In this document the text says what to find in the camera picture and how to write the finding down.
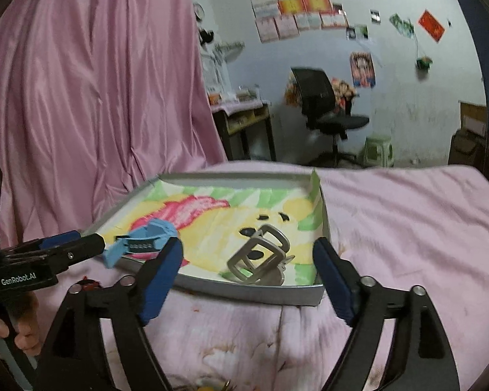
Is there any blue smart watch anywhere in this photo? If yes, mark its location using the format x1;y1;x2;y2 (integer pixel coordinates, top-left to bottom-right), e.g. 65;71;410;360
103;218;178;268

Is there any grey plastic hair claw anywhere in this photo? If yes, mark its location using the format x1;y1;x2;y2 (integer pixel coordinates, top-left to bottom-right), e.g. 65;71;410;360
227;223;294;286

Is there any person's left hand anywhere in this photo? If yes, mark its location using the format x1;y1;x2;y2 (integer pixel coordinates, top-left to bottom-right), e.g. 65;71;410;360
0;291;43;356

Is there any pink bed sheet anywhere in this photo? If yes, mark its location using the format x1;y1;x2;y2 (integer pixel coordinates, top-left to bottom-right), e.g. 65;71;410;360
36;160;489;391

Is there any grey shallow tray box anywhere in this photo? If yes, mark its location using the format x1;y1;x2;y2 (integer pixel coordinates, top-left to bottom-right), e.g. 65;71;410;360
88;171;330;306

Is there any pink satin curtain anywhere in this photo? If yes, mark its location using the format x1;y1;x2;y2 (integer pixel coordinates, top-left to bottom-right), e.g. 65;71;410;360
0;0;225;247

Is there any colourful painted paper liner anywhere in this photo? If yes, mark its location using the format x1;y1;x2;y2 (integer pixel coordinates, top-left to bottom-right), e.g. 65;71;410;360
99;173;324;286

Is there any green plastic stool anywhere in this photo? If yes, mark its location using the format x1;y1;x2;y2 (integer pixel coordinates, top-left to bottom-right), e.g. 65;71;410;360
363;134;395;168

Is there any dark wooden desk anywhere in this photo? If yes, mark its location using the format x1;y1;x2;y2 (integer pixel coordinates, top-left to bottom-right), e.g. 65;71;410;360
211;99;277;162

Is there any black office chair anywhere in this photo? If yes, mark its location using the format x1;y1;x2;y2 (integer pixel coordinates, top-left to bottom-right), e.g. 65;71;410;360
291;67;370;168

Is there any anime wall poster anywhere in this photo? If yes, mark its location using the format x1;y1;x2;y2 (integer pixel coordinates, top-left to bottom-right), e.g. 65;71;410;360
350;52;376;88

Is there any green hanging wall ornament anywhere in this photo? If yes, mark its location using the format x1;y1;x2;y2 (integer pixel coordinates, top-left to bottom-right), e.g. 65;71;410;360
415;57;433;72

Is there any cluster of wall certificates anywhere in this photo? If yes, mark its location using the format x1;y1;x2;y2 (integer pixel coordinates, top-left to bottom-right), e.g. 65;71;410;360
250;0;350;43

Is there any red paper on wall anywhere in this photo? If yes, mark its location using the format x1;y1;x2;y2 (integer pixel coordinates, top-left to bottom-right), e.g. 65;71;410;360
418;10;445;42

